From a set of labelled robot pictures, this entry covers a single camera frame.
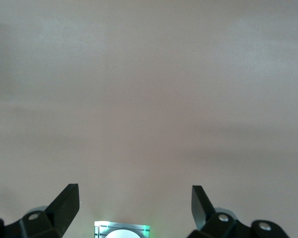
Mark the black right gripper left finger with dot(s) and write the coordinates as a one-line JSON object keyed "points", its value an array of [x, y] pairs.
{"points": [[47, 225]]}

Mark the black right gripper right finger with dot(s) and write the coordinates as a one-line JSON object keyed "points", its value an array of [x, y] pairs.
{"points": [[221, 228]]}

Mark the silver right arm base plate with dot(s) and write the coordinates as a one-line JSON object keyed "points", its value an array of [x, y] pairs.
{"points": [[100, 228]]}

